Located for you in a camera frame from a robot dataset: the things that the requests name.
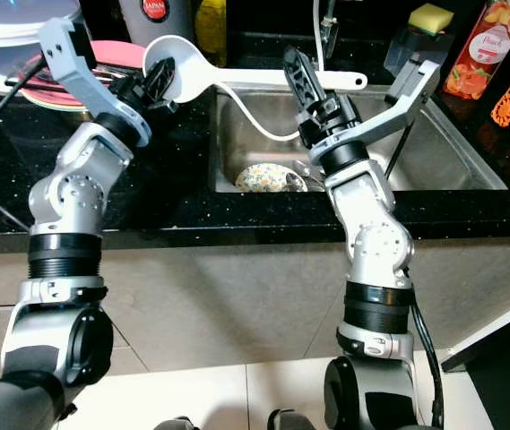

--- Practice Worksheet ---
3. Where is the metal cutlery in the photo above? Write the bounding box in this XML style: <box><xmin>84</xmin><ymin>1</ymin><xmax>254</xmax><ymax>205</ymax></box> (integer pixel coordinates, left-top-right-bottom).
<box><xmin>13</xmin><ymin>58</ymin><xmax>58</xmax><ymax>88</ymax></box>

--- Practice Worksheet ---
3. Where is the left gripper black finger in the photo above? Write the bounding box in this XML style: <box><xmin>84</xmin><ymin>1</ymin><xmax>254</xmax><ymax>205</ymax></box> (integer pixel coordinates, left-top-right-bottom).
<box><xmin>149</xmin><ymin>56</ymin><xmax>177</xmax><ymax>104</ymax></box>

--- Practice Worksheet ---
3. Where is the thin black camera cable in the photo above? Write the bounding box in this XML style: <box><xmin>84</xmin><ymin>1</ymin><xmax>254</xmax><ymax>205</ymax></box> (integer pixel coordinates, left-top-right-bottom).
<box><xmin>385</xmin><ymin>121</ymin><xmax>417</xmax><ymax>176</ymax></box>

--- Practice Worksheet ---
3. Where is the white hose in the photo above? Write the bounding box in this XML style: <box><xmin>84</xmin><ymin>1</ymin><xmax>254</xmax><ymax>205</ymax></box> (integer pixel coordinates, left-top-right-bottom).
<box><xmin>217</xmin><ymin>0</ymin><xmax>325</xmax><ymax>142</ymax></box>

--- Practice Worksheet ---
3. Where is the red peach juice bottle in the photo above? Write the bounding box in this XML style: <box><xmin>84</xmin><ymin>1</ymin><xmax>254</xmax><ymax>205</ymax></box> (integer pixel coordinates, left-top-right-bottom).
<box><xmin>445</xmin><ymin>0</ymin><xmax>510</xmax><ymax>99</ymax></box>

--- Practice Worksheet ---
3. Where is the clear sponge holder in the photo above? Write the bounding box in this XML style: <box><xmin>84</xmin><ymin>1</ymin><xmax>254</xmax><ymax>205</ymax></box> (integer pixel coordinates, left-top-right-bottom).
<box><xmin>385</xmin><ymin>22</ymin><xmax>453</xmax><ymax>77</ymax></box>

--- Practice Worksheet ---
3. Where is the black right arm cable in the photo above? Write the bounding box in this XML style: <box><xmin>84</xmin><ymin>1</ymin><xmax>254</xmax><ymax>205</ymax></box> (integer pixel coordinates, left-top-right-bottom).
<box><xmin>407</xmin><ymin>300</ymin><xmax>445</xmax><ymax>426</ymax></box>

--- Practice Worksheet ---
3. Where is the yellow sponge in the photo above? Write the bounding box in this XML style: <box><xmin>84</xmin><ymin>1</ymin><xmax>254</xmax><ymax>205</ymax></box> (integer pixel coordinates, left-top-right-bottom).
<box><xmin>407</xmin><ymin>3</ymin><xmax>454</xmax><ymax>35</ymax></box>

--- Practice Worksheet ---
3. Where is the dark cabinet panel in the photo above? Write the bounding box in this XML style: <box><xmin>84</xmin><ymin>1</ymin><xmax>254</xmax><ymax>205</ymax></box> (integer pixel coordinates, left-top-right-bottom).
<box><xmin>441</xmin><ymin>314</ymin><xmax>510</xmax><ymax>430</ymax></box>

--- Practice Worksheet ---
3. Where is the stainless steel sink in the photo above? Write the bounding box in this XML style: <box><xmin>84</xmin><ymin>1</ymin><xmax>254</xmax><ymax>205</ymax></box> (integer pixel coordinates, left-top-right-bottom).
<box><xmin>208</xmin><ymin>85</ymin><xmax>508</xmax><ymax>194</ymax></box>

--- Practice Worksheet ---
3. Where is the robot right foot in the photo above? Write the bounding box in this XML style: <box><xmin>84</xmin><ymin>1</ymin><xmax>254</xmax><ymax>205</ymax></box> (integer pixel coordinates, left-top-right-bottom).
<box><xmin>268</xmin><ymin>408</ymin><xmax>327</xmax><ymax>430</ymax></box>

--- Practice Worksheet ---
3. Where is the grey cabinet front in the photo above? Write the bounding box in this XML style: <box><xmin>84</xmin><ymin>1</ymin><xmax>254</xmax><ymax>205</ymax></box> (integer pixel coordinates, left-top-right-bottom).
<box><xmin>0</xmin><ymin>235</ymin><xmax>510</xmax><ymax>377</ymax></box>

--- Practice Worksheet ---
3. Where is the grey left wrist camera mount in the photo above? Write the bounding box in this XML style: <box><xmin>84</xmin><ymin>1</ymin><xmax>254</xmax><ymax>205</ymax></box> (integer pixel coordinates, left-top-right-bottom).
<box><xmin>38</xmin><ymin>18</ymin><xmax>146</xmax><ymax>144</ymax></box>

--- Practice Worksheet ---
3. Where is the sink faucet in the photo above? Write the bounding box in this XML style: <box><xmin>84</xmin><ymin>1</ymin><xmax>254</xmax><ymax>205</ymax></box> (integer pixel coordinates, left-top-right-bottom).
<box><xmin>316</xmin><ymin>0</ymin><xmax>341</xmax><ymax>55</ymax></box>

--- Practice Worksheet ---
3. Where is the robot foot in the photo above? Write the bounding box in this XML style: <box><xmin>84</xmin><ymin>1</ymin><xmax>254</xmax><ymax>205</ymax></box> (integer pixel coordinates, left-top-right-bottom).
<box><xmin>268</xmin><ymin>408</ymin><xmax>327</xmax><ymax>430</ymax></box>
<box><xmin>167</xmin><ymin>415</ymin><xmax>202</xmax><ymax>430</ymax></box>

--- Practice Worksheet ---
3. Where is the white plastic ladle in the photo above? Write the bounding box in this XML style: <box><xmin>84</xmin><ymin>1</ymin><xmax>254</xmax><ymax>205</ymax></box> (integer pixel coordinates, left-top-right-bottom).
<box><xmin>143</xmin><ymin>34</ymin><xmax>367</xmax><ymax>101</ymax></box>

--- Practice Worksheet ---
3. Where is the white plastic container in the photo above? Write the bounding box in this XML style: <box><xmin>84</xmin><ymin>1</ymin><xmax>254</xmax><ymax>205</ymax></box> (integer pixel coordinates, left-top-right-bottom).
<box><xmin>0</xmin><ymin>0</ymin><xmax>58</xmax><ymax>95</ymax></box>

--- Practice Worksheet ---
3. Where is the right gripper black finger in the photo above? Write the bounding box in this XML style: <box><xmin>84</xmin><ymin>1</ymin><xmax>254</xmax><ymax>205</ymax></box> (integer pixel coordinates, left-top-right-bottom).
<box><xmin>283</xmin><ymin>47</ymin><xmax>329</xmax><ymax>114</ymax></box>

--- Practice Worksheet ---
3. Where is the floral patterned bowl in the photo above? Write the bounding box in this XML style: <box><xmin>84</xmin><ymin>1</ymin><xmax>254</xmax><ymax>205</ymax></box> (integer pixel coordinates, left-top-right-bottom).
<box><xmin>235</xmin><ymin>163</ymin><xmax>284</xmax><ymax>194</ymax></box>

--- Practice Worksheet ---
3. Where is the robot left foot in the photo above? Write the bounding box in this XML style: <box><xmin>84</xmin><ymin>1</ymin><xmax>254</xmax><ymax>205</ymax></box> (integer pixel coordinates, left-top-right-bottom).
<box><xmin>167</xmin><ymin>415</ymin><xmax>202</xmax><ymax>430</ymax></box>

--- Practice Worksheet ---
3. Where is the yellow oil bottle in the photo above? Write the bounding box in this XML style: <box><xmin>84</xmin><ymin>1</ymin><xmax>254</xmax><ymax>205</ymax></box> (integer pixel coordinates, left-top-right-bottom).
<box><xmin>194</xmin><ymin>0</ymin><xmax>227</xmax><ymax>55</ymax></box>

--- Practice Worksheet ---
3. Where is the grey tumbler with red label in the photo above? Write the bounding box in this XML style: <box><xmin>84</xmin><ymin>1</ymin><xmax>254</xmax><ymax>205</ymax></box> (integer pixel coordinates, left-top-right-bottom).
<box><xmin>118</xmin><ymin>0</ymin><xmax>195</xmax><ymax>46</ymax></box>

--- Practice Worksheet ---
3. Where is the pink plate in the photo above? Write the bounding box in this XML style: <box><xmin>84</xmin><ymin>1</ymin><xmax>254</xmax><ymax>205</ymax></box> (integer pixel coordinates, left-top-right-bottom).
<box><xmin>22</xmin><ymin>40</ymin><xmax>146</xmax><ymax>99</ymax></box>

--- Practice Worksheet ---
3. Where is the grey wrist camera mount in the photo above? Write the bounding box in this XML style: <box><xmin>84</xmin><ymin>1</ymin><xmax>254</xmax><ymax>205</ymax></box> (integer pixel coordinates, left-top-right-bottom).
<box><xmin>308</xmin><ymin>58</ymin><xmax>442</xmax><ymax>176</ymax></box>
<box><xmin>38</xmin><ymin>18</ymin><xmax>146</xmax><ymax>144</ymax></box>

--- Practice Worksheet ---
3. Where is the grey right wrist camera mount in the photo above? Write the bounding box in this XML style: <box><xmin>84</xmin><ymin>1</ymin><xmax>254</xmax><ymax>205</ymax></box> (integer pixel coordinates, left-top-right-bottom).
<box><xmin>308</xmin><ymin>58</ymin><xmax>442</xmax><ymax>176</ymax></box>

